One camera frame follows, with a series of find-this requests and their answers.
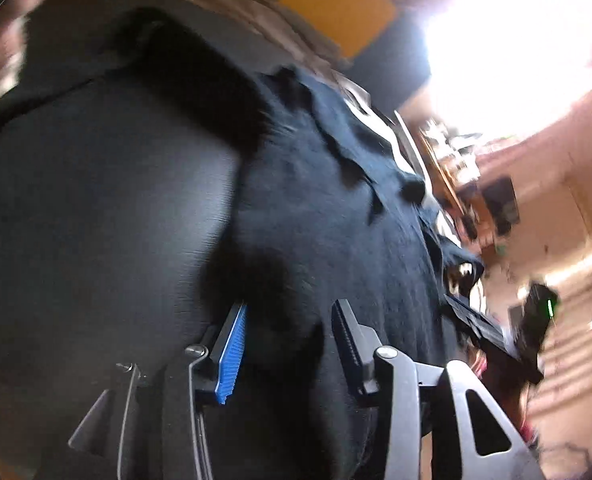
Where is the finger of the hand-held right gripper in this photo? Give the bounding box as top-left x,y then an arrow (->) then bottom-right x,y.
443,294 -> 507,357

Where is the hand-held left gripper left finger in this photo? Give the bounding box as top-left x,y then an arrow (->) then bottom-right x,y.
67,302 -> 249,480

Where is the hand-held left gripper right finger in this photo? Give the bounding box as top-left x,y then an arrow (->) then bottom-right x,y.
331,299 -> 544,480

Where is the black shirt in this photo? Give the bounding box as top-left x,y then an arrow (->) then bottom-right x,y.
111,7 -> 486,480

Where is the cluttered wooden desk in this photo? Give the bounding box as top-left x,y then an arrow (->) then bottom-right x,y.
416,120 -> 521,261

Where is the grey yellow blue cushion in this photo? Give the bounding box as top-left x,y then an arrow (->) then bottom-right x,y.
256,0 -> 434,111

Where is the white metal frame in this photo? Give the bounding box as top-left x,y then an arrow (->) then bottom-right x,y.
393,110 -> 434,186

